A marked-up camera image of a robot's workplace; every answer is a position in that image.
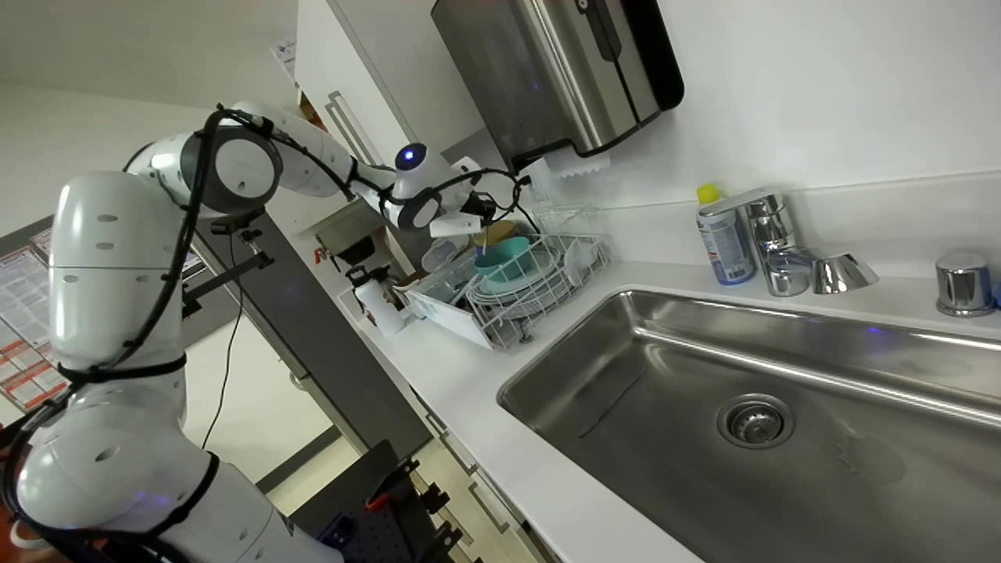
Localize grey countertop appliance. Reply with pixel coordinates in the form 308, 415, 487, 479
309, 200, 420, 315

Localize white drainer tray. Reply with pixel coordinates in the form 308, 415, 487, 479
402, 287, 494, 354

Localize round metal sink drain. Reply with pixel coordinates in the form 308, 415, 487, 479
712, 392, 802, 452

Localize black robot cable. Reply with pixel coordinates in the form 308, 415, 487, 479
0, 102, 537, 563

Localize white wire dish drainer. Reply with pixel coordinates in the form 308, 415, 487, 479
417, 207, 609, 351

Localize chrome faucet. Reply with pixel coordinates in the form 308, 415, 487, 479
741, 188, 821, 301

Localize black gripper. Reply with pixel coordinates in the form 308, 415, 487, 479
454, 185, 521, 230

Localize blue bowl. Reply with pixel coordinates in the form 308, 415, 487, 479
473, 233, 537, 298

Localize chrome cone faucet handle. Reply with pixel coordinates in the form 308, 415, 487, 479
811, 250, 882, 298

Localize white wall cabinet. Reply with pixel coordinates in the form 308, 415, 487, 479
292, 0, 494, 174

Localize steel paper towel dispenser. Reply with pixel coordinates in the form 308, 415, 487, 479
428, 0, 687, 172

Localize wall poster with red labels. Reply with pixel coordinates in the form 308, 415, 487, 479
0, 240, 76, 415

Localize stainless steel sink basin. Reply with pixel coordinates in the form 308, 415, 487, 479
497, 284, 1001, 563

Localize chrome faucet knob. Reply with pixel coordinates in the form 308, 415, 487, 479
933, 247, 1001, 323

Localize white base cabinet with handles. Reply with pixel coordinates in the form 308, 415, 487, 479
401, 379, 566, 563

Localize blue soap bottle yellow cap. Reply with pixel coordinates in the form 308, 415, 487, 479
694, 181, 759, 291

